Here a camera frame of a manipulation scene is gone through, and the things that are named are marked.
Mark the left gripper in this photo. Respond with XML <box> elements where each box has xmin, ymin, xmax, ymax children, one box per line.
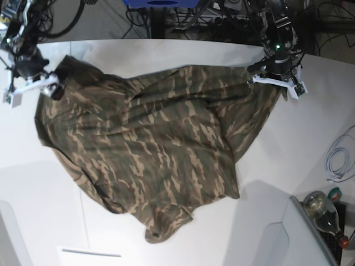
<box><xmin>247</xmin><ymin>53</ymin><xmax>308</xmax><ymax>99</ymax></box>

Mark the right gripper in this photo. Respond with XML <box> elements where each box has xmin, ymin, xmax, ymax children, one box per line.
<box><xmin>2</xmin><ymin>49</ymin><xmax>64</xmax><ymax>107</ymax></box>

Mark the camouflage t-shirt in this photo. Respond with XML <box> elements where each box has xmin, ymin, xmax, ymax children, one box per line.
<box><xmin>34</xmin><ymin>56</ymin><xmax>283</xmax><ymax>244</ymax></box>

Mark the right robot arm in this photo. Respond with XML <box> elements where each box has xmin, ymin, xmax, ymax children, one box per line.
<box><xmin>1</xmin><ymin>1</ymin><xmax>62</xmax><ymax>108</ymax></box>

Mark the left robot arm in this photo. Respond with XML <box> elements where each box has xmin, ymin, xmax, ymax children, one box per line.
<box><xmin>246</xmin><ymin>1</ymin><xmax>308</xmax><ymax>99</ymax></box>

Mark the black power strip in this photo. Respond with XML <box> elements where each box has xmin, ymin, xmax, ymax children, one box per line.
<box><xmin>168</xmin><ymin>12</ymin><xmax>250</xmax><ymax>30</ymax></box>

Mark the blue box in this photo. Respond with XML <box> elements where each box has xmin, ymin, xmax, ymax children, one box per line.
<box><xmin>124</xmin><ymin>0</ymin><xmax>200</xmax><ymax>8</ymax></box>

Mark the green tape roll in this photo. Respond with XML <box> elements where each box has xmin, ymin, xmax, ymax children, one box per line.
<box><xmin>328</xmin><ymin>187</ymin><xmax>342</xmax><ymax>203</ymax></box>

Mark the clear plastic bottle red cap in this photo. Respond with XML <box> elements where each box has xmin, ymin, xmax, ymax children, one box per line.
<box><xmin>303</xmin><ymin>191</ymin><xmax>350</xmax><ymax>249</ymax></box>

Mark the white coiled cable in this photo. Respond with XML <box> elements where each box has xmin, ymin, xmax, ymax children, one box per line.
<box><xmin>324</xmin><ymin>135</ymin><xmax>355</xmax><ymax>183</ymax></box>

